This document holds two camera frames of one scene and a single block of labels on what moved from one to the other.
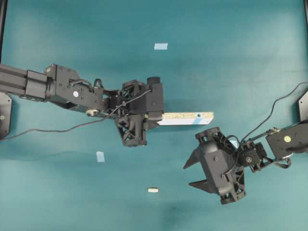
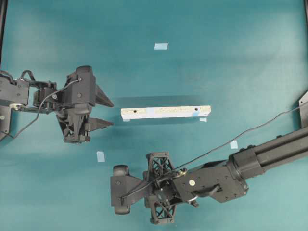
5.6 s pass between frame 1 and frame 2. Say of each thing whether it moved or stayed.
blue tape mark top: stayed
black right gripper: moved
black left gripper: moved
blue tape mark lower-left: stayed
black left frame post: stayed
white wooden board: moved
